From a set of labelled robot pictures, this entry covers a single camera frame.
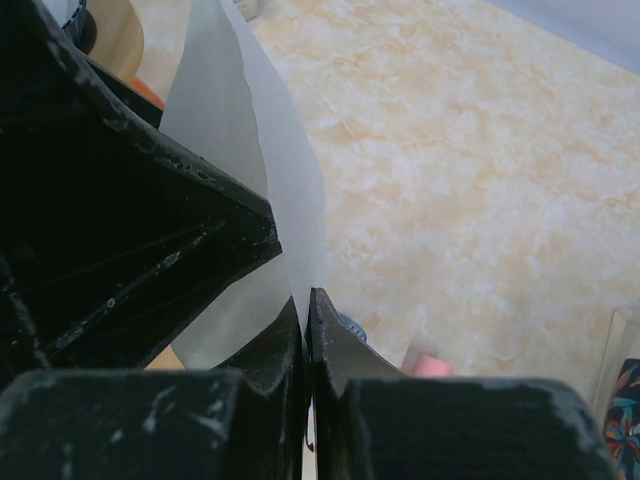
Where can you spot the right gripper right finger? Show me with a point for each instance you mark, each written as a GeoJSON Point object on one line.
{"type": "Point", "coordinates": [349, 383]}

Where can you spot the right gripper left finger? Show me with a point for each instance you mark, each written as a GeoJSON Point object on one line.
{"type": "Point", "coordinates": [266, 427]}

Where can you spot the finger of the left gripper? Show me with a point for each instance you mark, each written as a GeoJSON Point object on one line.
{"type": "Point", "coordinates": [113, 236]}

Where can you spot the blue cone dripper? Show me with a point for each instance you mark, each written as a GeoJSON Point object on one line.
{"type": "Point", "coordinates": [353, 327]}
{"type": "Point", "coordinates": [69, 12]}

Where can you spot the beige tote bag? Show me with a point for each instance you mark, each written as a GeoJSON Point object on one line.
{"type": "Point", "coordinates": [616, 399]}

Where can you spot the wooden ring dripper holder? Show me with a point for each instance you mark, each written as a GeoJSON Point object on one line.
{"type": "Point", "coordinates": [119, 41]}

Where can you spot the orange glass carafe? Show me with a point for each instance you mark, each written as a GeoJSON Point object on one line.
{"type": "Point", "coordinates": [142, 89]}

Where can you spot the orange soap bottle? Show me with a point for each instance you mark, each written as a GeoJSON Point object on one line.
{"type": "Point", "coordinates": [431, 367]}

